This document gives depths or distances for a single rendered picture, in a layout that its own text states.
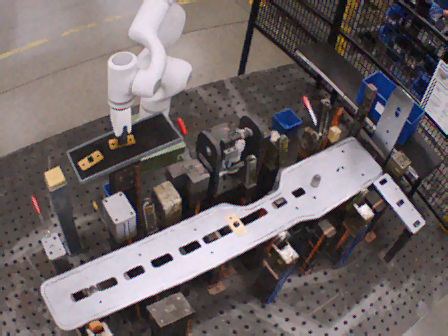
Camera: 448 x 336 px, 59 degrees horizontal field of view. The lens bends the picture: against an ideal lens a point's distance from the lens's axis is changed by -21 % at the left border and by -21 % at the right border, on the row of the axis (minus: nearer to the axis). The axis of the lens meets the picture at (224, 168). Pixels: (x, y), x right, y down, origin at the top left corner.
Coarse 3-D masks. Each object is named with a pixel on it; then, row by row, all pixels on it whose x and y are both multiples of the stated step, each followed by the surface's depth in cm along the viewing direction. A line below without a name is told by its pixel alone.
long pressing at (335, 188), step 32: (320, 160) 175; (352, 160) 177; (288, 192) 164; (320, 192) 165; (352, 192) 168; (192, 224) 151; (224, 224) 152; (256, 224) 154; (288, 224) 156; (128, 256) 140; (192, 256) 144; (224, 256) 145; (64, 288) 128; (128, 288) 133; (160, 288) 135; (64, 320) 121
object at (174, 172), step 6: (168, 168) 151; (174, 168) 151; (180, 168) 152; (168, 174) 152; (174, 174) 150; (180, 174) 150; (168, 180) 154; (174, 180) 150; (180, 180) 153; (174, 186) 153; (180, 186) 156; (180, 192) 159
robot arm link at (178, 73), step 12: (168, 60) 166; (180, 60) 168; (168, 72) 165; (180, 72) 165; (192, 72) 170; (168, 84) 168; (180, 84) 167; (156, 96) 175; (168, 96) 172; (144, 108) 181; (156, 108) 179
